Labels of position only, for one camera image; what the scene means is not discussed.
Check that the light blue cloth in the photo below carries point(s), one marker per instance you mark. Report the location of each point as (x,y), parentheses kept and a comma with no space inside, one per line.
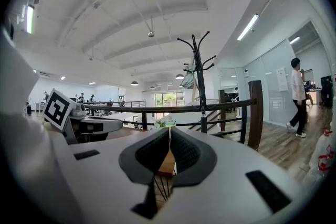
(187,81)

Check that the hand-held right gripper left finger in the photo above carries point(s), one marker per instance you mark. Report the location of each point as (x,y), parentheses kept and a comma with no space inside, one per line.
(105,165)

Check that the white security camera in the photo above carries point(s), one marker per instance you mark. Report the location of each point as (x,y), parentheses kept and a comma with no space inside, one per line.
(246,73)

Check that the dark wooden newel post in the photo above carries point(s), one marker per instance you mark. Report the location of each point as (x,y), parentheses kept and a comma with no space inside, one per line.
(256,112)

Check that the ceiling mounted sensor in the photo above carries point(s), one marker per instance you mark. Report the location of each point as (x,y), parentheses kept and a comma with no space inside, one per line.
(151,34)

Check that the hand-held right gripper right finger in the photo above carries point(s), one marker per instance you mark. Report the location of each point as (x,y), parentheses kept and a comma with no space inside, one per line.
(236,165)

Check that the white paper notice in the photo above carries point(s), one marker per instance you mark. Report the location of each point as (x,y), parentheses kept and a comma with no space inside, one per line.
(282,78)

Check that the black coat rack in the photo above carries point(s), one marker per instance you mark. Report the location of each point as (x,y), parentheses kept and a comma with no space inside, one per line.
(201,91)

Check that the dark handrail metal railing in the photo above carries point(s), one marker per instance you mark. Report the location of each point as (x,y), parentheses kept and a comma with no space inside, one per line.
(144,120)

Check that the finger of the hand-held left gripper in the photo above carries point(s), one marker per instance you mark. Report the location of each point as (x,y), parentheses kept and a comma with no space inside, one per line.
(110,125)

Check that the brown wooden table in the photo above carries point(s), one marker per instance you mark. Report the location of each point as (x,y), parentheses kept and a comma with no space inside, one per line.
(168,165)

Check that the ceiling tube light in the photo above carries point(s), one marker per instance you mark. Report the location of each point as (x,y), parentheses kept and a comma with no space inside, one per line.
(248,27)
(30,19)
(294,40)

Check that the potted plant white flowers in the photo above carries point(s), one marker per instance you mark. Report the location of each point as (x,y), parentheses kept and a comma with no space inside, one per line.
(160,124)

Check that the dark wooden stair post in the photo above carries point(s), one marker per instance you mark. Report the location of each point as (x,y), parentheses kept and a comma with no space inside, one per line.
(222,110)

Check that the black balcony railing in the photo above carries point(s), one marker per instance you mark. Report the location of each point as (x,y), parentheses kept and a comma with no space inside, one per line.
(118,103)

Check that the white plastic bag red print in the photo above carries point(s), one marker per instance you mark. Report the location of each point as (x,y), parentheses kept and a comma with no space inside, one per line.
(326,149)
(312,175)

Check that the large glass entrance window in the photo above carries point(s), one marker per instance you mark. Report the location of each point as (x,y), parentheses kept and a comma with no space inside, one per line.
(169,99)

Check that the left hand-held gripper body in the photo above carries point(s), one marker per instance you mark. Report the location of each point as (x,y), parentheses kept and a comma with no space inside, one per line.
(59,110)

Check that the pastel blue yellow bottle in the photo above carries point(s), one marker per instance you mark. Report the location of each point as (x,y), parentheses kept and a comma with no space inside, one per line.
(170,121)

